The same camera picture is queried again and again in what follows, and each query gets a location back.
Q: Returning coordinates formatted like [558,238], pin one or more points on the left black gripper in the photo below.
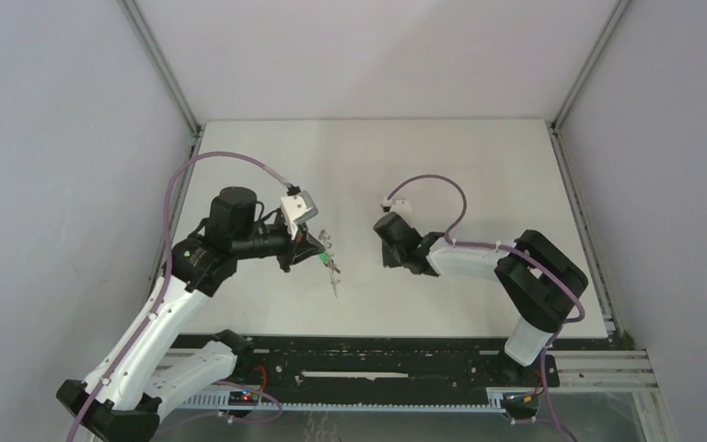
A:
[303,247]

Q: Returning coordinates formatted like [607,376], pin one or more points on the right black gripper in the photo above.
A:
[388,260]

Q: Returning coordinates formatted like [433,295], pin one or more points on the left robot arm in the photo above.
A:
[126,397]

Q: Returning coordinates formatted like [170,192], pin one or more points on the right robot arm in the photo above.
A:
[543,284]

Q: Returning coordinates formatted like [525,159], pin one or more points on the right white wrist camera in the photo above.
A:
[399,206]

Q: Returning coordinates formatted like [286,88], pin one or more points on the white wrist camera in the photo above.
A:
[297,207]
[399,206]

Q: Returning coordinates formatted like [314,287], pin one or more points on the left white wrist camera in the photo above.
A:
[297,207]

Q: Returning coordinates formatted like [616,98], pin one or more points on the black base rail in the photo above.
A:
[390,370]

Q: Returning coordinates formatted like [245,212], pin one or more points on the white cable duct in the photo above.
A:
[229,400]

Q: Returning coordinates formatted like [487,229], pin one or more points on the left aluminium frame post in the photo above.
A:
[155,55]

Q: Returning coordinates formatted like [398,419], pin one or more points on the aluminium frame post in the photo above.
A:
[155,55]
[600,44]

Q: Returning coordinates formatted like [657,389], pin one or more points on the right aluminium frame post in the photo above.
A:
[600,44]

